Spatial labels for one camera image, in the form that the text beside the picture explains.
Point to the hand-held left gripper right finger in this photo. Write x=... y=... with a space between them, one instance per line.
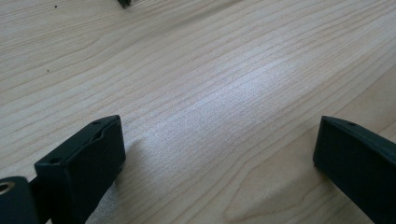
x=358 y=161

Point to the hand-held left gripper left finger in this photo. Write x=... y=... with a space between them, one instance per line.
x=81 y=168

